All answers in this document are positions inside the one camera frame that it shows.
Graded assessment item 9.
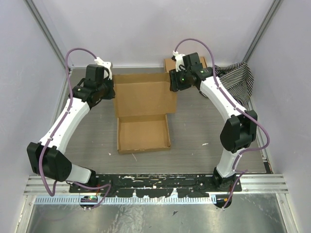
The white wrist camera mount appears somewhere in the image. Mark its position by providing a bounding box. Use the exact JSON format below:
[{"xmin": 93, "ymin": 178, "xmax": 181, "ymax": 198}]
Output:
[
  {"xmin": 172, "ymin": 51, "xmax": 186, "ymax": 72},
  {"xmin": 94, "ymin": 57, "xmax": 113, "ymax": 80}
]

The striped black white cloth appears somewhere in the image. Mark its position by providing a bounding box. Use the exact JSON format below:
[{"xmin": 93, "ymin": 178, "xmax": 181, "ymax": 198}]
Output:
[{"xmin": 215, "ymin": 62, "xmax": 254, "ymax": 106}]

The left aluminium corner post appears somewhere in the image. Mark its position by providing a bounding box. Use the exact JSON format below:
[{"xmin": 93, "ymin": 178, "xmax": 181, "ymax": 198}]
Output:
[{"xmin": 24, "ymin": 0, "xmax": 66, "ymax": 68}]

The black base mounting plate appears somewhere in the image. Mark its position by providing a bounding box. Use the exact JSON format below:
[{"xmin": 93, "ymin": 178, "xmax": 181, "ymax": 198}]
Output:
[{"xmin": 67, "ymin": 174, "xmax": 242, "ymax": 198}]

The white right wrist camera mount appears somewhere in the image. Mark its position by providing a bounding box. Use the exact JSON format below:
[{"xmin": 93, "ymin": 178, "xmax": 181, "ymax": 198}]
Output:
[{"xmin": 172, "ymin": 51, "xmax": 186, "ymax": 72}]

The right aluminium corner post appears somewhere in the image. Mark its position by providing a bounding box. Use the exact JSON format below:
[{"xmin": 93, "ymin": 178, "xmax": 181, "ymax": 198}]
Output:
[{"xmin": 242, "ymin": 0, "xmax": 283, "ymax": 63}]

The brown cardboard box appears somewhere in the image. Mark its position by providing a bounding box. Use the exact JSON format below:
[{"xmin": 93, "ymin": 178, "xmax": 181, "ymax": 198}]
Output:
[
  {"xmin": 164, "ymin": 56, "xmax": 207, "ymax": 73},
  {"xmin": 113, "ymin": 73, "xmax": 177, "ymax": 154}
]

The aluminium corner post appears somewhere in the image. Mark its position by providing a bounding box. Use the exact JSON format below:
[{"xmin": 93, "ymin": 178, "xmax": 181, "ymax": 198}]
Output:
[
  {"xmin": 24, "ymin": 0, "xmax": 66, "ymax": 68},
  {"xmin": 242, "ymin": 0, "xmax": 283, "ymax": 63}
]

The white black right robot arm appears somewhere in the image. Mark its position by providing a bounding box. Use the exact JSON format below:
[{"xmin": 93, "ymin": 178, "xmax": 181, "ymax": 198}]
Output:
[{"xmin": 169, "ymin": 51, "xmax": 258, "ymax": 192}]

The slotted grey cable duct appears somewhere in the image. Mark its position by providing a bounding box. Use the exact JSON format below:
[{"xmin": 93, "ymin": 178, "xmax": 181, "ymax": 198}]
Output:
[{"xmin": 34, "ymin": 194, "xmax": 216, "ymax": 205}]

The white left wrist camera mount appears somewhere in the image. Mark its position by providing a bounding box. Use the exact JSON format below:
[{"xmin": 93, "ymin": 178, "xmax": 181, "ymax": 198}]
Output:
[{"xmin": 94, "ymin": 57, "xmax": 113, "ymax": 80}]

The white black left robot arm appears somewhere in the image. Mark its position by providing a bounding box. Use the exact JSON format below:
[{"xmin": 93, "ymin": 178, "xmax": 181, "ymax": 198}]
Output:
[{"xmin": 27, "ymin": 60, "xmax": 115, "ymax": 193}]

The folded brown cardboard box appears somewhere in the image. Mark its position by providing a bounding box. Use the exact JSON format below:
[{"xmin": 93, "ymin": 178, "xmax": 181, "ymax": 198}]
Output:
[{"xmin": 164, "ymin": 56, "xmax": 207, "ymax": 73}]

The aluminium front frame rail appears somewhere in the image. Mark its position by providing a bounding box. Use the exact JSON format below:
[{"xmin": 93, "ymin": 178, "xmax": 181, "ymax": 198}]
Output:
[{"xmin": 23, "ymin": 173, "xmax": 289, "ymax": 195}]

